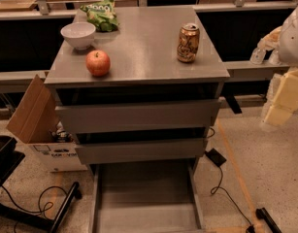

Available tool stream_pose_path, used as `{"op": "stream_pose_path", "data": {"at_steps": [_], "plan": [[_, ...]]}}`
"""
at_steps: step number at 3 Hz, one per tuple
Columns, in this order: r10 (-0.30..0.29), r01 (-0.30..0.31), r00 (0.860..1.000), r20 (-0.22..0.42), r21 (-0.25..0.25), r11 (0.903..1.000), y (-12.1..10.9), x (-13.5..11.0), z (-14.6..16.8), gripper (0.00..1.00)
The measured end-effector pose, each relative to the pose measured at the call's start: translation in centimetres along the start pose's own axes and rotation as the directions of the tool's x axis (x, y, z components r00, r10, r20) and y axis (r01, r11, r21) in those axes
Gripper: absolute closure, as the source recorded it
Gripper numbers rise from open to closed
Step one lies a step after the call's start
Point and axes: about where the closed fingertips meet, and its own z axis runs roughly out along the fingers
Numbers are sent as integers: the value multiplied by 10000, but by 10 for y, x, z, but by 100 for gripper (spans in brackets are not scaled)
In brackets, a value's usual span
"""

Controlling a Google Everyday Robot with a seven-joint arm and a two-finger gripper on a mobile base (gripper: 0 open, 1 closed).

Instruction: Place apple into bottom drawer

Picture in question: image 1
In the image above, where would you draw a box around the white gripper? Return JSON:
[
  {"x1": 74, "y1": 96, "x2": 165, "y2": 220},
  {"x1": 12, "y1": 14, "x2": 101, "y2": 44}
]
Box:
[{"x1": 264, "y1": 68, "x2": 298, "y2": 126}]

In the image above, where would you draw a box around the red apple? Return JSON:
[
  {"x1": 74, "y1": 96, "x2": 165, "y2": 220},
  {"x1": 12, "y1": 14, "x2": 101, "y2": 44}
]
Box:
[{"x1": 85, "y1": 50, "x2": 111, "y2": 77}]

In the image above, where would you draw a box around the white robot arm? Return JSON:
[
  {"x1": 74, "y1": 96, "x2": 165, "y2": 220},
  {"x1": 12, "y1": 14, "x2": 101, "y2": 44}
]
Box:
[{"x1": 257, "y1": 6, "x2": 298, "y2": 126}]

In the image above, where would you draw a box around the grey drawer cabinet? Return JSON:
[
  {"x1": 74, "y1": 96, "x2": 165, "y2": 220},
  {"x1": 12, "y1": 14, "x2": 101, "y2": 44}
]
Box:
[{"x1": 44, "y1": 5, "x2": 231, "y2": 177}]

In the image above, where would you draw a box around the grey middle drawer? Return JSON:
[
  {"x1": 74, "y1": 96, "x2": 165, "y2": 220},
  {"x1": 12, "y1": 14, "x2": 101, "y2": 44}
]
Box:
[{"x1": 76, "y1": 138, "x2": 208, "y2": 164}]

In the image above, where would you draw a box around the grey open bottom drawer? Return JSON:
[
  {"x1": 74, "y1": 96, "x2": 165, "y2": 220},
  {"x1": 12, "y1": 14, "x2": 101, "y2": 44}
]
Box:
[{"x1": 88, "y1": 160, "x2": 205, "y2": 233}]

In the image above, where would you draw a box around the grey top drawer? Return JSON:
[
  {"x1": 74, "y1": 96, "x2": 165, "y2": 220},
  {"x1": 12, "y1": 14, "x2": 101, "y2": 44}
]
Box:
[{"x1": 56, "y1": 100, "x2": 220, "y2": 134}]

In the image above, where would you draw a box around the right clear sanitizer bottle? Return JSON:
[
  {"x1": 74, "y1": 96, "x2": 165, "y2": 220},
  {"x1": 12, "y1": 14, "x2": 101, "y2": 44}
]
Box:
[{"x1": 269, "y1": 50, "x2": 281, "y2": 65}]

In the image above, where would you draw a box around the clear sanitizer bottle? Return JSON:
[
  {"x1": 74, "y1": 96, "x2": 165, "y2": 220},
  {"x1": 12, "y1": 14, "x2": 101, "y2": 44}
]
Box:
[
  {"x1": 269, "y1": 50, "x2": 281, "y2": 65},
  {"x1": 249, "y1": 48, "x2": 266, "y2": 65}
]

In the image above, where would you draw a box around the left clear sanitizer bottle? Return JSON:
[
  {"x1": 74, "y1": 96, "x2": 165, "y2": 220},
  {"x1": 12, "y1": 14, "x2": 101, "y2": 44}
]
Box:
[{"x1": 249, "y1": 48, "x2": 266, "y2": 65}]

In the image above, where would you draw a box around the black power adapter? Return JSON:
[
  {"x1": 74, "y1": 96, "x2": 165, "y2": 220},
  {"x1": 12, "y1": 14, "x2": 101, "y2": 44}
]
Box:
[{"x1": 205, "y1": 149, "x2": 226, "y2": 167}]

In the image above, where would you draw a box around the black floor bar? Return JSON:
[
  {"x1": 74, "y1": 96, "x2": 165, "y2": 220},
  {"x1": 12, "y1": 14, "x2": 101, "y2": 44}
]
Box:
[{"x1": 255, "y1": 208, "x2": 282, "y2": 233}]

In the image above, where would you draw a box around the gold soda can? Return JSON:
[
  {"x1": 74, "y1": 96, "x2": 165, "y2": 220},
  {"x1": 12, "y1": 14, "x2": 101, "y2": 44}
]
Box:
[{"x1": 177, "y1": 22, "x2": 200, "y2": 63}]

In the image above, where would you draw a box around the green chip bag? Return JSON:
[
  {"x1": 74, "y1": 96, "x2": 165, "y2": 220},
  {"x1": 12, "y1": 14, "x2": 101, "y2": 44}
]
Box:
[{"x1": 80, "y1": 0, "x2": 118, "y2": 32}]

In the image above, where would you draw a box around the white ceramic bowl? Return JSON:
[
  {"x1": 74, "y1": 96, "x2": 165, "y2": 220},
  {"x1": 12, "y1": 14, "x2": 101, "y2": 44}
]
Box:
[{"x1": 60, "y1": 22, "x2": 96, "y2": 50}]

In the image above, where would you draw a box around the cardboard box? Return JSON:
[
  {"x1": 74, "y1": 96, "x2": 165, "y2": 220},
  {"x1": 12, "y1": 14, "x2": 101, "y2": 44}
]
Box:
[{"x1": 7, "y1": 75, "x2": 86, "y2": 172}]

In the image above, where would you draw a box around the black chair base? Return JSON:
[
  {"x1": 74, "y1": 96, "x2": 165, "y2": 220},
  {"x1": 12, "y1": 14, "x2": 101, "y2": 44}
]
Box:
[{"x1": 0, "y1": 135, "x2": 82, "y2": 233}]

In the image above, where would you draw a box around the black adapter cable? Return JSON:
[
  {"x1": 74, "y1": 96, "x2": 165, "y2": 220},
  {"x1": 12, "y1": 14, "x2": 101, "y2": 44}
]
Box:
[{"x1": 210, "y1": 165, "x2": 255, "y2": 233}]

